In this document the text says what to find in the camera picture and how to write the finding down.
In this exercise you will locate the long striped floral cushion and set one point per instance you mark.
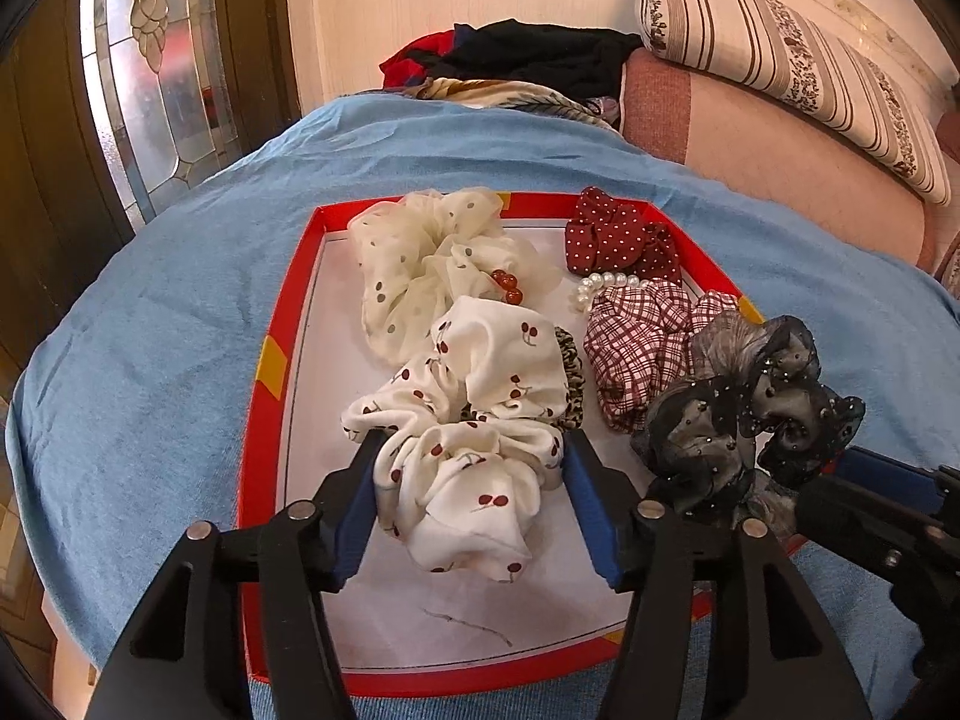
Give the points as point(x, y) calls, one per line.
point(787, 52)

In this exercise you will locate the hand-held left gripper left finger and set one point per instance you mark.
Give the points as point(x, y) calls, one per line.
point(351, 514)

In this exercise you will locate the red plaid scrunchie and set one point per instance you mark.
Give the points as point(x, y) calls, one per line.
point(637, 345)

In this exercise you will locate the white cherry print scrunchie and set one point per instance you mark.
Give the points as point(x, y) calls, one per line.
point(480, 480)

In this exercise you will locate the grey sheer scrunchie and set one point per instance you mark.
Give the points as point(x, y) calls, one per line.
point(697, 435)

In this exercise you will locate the leopard print scrunchie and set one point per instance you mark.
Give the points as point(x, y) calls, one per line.
point(574, 382)

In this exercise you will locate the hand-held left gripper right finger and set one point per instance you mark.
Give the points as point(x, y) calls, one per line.
point(594, 521)

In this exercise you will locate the red cardboard box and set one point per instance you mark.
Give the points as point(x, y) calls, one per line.
point(259, 427)

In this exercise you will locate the wooden stained glass door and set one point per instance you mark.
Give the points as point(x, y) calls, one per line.
point(150, 75)

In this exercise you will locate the red polka dot scrunchie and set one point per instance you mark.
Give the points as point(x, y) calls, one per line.
point(615, 236)

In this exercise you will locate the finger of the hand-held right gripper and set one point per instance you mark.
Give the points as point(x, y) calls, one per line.
point(889, 471)
point(855, 517)

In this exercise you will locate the beige patterned scarf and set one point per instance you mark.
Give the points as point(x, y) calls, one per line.
point(510, 94)

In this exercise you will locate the blue blanket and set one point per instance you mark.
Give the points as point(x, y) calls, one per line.
point(150, 360)

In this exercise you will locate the pink sofa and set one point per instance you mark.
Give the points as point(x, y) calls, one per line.
point(765, 157)

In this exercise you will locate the red cloth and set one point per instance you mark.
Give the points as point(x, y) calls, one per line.
point(405, 64)

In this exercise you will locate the cream sheer dotted scrunchie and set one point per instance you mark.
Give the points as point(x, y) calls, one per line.
point(420, 262)

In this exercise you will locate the purple patterned cloth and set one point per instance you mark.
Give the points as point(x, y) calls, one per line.
point(606, 111)

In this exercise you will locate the black clothing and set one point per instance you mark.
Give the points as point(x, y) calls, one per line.
point(540, 52)

